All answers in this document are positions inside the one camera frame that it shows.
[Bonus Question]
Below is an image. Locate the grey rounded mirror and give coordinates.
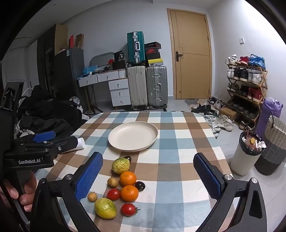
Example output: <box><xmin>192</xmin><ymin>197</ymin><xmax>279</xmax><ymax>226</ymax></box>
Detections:
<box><xmin>89</xmin><ymin>52</ymin><xmax>115</xmax><ymax>68</ymax></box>

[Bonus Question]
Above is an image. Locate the white trash bin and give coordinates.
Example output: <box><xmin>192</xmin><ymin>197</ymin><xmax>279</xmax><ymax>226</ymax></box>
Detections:
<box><xmin>230</xmin><ymin>132</ymin><xmax>267</xmax><ymax>176</ymax></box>

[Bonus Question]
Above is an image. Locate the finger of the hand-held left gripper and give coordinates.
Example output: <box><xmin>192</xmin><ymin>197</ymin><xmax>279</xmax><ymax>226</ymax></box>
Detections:
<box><xmin>46</xmin><ymin>137</ymin><xmax>78</xmax><ymax>154</ymax></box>
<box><xmin>33</xmin><ymin>131</ymin><xmax>57</xmax><ymax>143</ymax></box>

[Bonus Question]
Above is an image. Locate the beige suitcase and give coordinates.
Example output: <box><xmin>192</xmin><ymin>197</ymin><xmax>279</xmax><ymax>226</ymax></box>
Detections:
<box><xmin>127</xmin><ymin>65</ymin><xmax>148</xmax><ymax>110</ymax></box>

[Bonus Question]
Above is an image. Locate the pile of dark clothes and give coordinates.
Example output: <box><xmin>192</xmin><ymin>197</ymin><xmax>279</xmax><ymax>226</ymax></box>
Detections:
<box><xmin>14</xmin><ymin>86</ymin><xmax>88</xmax><ymax>140</ymax></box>

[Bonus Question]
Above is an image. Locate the scattered shoes pile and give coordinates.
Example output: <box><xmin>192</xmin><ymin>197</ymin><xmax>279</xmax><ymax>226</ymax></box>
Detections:
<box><xmin>189</xmin><ymin>97</ymin><xmax>235</xmax><ymax>139</ymax></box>

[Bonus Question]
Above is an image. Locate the blue plastic bag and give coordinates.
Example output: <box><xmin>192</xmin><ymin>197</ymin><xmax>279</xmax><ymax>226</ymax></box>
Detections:
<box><xmin>83</xmin><ymin>65</ymin><xmax>99</xmax><ymax>75</ymax></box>

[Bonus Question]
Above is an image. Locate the yellow-green passion fruit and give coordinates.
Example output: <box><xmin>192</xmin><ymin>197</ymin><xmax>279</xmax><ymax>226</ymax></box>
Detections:
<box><xmin>94</xmin><ymin>198</ymin><xmax>117</xmax><ymax>219</ymax></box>

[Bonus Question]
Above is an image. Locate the white paper roll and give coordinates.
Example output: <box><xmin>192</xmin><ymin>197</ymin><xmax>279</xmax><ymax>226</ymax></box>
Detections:
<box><xmin>60</xmin><ymin>137</ymin><xmax>85</xmax><ymax>154</ymax></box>

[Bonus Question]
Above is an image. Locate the white desk with drawers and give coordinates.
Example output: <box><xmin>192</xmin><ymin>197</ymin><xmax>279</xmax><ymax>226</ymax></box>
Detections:
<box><xmin>77</xmin><ymin>69</ymin><xmax>131</xmax><ymax>107</ymax></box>

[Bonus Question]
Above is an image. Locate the purple bag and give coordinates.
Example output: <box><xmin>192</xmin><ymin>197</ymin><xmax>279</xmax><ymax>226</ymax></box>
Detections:
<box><xmin>255</xmin><ymin>97</ymin><xmax>284</xmax><ymax>139</ymax></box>

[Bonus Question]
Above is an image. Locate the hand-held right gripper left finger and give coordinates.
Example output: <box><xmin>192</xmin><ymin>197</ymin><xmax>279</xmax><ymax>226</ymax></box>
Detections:
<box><xmin>30</xmin><ymin>152</ymin><xmax>103</xmax><ymax>232</ymax></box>

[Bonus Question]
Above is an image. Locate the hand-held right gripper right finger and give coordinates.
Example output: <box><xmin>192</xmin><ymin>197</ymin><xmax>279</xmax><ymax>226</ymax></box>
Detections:
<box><xmin>193</xmin><ymin>153</ymin><xmax>267</xmax><ymax>232</ymax></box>

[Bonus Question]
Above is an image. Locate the teal suitcase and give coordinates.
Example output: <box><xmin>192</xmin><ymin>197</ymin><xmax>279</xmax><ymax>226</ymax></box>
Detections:
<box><xmin>127</xmin><ymin>31</ymin><xmax>146</xmax><ymax>65</ymax></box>

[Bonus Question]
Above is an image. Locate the silver suitcase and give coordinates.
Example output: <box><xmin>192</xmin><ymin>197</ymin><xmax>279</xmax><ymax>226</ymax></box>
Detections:
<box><xmin>146</xmin><ymin>66</ymin><xmax>168</xmax><ymax>110</ymax></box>

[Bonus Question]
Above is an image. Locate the woven grey white basket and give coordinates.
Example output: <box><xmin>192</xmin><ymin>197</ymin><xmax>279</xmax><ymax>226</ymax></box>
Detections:
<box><xmin>254</xmin><ymin>112</ymin><xmax>286</xmax><ymax>176</ymax></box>

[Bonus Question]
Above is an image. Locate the cream round plate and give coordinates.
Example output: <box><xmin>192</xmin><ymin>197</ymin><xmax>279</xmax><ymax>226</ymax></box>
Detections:
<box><xmin>108</xmin><ymin>121</ymin><xmax>158</xmax><ymax>153</ymax></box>

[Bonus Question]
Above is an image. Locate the red tomato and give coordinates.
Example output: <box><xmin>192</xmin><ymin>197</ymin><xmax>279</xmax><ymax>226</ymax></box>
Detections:
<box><xmin>120</xmin><ymin>203</ymin><xmax>141</xmax><ymax>217</ymax></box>
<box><xmin>107</xmin><ymin>188</ymin><xmax>121</xmax><ymax>200</ymax></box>

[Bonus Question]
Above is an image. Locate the wooden door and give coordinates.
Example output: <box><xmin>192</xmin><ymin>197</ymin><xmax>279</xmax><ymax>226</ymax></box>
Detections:
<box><xmin>167</xmin><ymin>8</ymin><xmax>212</xmax><ymax>100</ymax></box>

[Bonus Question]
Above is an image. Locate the wooden shoe rack with shoes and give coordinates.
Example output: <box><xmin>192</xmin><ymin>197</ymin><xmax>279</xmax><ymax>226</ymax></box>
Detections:
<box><xmin>225</xmin><ymin>54</ymin><xmax>266</xmax><ymax>131</ymax></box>

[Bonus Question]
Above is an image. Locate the brown box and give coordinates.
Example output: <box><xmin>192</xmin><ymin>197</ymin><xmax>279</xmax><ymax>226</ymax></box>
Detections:
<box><xmin>75</xmin><ymin>33</ymin><xmax>84</xmax><ymax>49</ymax></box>

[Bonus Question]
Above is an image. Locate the bumpy green passion fruit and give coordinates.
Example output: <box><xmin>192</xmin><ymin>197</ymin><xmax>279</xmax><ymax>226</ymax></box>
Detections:
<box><xmin>112</xmin><ymin>157</ymin><xmax>130</xmax><ymax>174</ymax></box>

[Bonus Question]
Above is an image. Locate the dark grey fridge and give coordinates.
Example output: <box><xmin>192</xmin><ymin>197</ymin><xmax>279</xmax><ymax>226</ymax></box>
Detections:
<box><xmin>53</xmin><ymin>47</ymin><xmax>87</xmax><ymax>110</ymax></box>

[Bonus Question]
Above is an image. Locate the orange mandarin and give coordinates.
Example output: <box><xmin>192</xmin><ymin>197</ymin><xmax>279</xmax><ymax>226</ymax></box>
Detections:
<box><xmin>121</xmin><ymin>185</ymin><xmax>139</xmax><ymax>202</ymax></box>
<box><xmin>119</xmin><ymin>171</ymin><xmax>137</xmax><ymax>187</ymax></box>

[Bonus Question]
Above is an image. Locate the wooden board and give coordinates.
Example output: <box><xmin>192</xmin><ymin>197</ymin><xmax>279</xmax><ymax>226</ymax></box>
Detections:
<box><xmin>55</xmin><ymin>23</ymin><xmax>68</xmax><ymax>55</ymax></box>

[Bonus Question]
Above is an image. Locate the black bag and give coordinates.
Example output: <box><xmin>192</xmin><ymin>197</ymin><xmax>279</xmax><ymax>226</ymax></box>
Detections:
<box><xmin>114</xmin><ymin>51</ymin><xmax>128</xmax><ymax>69</ymax></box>

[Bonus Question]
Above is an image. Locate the person's left hand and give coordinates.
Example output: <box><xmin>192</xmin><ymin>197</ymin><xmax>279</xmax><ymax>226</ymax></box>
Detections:
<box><xmin>0</xmin><ymin>172</ymin><xmax>37</xmax><ymax>212</ymax></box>

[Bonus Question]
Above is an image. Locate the cardboard box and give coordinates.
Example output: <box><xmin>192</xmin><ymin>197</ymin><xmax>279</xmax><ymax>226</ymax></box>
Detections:
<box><xmin>219</xmin><ymin>107</ymin><xmax>237</xmax><ymax>121</ymax></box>

